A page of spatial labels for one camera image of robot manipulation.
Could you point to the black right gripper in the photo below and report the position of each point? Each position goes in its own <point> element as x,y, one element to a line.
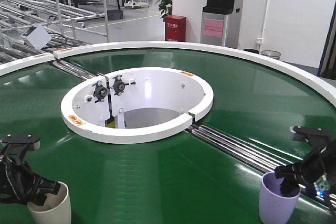
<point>319,161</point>

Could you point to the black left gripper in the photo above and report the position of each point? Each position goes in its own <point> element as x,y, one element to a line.
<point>17,181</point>

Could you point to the beige plastic cup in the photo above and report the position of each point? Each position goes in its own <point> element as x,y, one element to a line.
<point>56,208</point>

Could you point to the lavender plastic cup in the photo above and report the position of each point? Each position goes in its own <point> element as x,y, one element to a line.
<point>274,206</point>

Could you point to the green circular conveyor belt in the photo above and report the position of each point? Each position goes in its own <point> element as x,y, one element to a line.
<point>180,179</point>

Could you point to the grey control box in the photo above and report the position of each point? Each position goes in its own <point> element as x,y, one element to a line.
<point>36,36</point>

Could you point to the metal roller rack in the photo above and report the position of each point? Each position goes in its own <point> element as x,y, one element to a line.
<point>53,16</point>

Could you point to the black silver water dispenser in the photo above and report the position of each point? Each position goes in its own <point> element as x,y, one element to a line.
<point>215,16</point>

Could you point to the red fire extinguisher cabinet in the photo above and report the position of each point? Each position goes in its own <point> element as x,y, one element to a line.
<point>175,28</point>

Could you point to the white outer conveyor rail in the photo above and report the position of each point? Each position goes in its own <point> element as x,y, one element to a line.
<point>320,86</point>

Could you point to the wire mesh waste basket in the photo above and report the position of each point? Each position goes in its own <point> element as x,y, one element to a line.
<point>271,54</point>

